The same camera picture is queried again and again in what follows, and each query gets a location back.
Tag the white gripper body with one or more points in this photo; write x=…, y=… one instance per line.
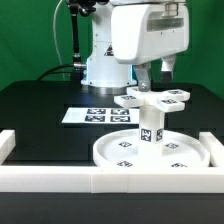
x=145, y=32

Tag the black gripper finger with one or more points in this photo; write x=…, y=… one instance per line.
x=142, y=73
x=167, y=67

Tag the white cross-shaped table base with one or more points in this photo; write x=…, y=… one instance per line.
x=166, y=101

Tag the white round table top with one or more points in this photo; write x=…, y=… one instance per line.
x=121, y=149

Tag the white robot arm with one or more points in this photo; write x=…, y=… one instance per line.
x=104, y=74

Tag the white marker tag sheet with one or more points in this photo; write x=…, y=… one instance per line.
x=101, y=116

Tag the white right fence bar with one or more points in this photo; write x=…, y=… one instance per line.
x=214, y=147

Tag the white fence bar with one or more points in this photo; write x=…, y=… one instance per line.
x=214, y=147
x=98, y=180
x=7, y=144

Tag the white left fence bar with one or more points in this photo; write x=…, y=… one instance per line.
x=7, y=144

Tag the white front fence bar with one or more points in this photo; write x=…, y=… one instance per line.
x=98, y=180

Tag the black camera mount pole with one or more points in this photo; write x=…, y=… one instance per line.
x=78, y=7

